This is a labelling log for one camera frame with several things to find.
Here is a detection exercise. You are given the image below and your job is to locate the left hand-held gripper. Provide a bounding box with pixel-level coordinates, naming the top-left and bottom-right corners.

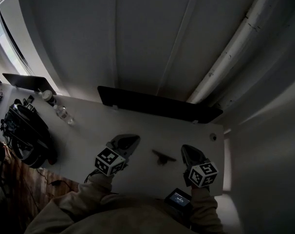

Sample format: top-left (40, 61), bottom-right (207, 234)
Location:
top-left (94, 134), bottom-right (141, 177)

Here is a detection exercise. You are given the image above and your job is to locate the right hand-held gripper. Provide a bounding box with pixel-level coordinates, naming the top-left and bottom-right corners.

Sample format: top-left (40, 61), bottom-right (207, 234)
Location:
top-left (181, 144), bottom-right (219, 188)

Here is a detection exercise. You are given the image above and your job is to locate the small black clamp tool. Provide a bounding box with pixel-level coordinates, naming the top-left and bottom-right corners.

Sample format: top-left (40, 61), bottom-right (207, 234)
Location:
top-left (151, 149), bottom-right (178, 167)

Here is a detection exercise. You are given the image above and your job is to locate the person's left forearm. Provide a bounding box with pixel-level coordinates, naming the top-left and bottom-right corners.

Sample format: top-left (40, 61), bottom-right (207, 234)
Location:
top-left (77, 172), bottom-right (114, 213)

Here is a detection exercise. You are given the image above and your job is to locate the person's right forearm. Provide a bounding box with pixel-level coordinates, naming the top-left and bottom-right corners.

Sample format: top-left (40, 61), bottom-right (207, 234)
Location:
top-left (189, 185), bottom-right (224, 232)

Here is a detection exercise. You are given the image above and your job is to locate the small black screen device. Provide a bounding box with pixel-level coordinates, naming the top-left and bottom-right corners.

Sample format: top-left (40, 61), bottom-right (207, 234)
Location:
top-left (164, 187), bottom-right (194, 208)

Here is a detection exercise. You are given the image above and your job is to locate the wide black desk divider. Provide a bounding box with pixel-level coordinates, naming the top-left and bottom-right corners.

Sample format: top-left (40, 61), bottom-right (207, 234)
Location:
top-left (97, 85), bottom-right (224, 125)

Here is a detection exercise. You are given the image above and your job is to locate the clear plastic water bottle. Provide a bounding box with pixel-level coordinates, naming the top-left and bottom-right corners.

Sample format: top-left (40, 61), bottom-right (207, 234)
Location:
top-left (53, 104), bottom-right (75, 126)

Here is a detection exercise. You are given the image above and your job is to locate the person's beige jacket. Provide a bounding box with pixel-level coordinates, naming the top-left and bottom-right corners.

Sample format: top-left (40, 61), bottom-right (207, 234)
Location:
top-left (24, 194), bottom-right (224, 234)

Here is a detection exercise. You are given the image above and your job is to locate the white-lidded cup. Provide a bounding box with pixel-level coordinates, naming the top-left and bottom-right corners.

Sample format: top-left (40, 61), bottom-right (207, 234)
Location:
top-left (41, 90), bottom-right (57, 107)

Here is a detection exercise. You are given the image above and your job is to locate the black backpack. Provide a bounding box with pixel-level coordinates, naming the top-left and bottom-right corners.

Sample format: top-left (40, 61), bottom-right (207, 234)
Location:
top-left (0, 103), bottom-right (58, 170)

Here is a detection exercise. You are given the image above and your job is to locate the narrow window with blind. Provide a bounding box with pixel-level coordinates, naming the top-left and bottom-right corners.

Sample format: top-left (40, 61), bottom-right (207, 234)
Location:
top-left (0, 6), bottom-right (34, 78)

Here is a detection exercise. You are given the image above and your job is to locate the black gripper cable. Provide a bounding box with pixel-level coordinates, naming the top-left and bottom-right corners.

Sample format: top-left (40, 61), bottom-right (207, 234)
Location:
top-left (85, 169), bottom-right (100, 184)

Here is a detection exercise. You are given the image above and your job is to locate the black floor cable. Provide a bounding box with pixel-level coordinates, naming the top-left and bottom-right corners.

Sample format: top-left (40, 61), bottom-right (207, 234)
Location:
top-left (36, 168), bottom-right (78, 193)

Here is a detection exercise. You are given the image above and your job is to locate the white wall pipe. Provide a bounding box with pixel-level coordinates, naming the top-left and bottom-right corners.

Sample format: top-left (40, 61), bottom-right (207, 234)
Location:
top-left (186, 0), bottom-right (281, 105)

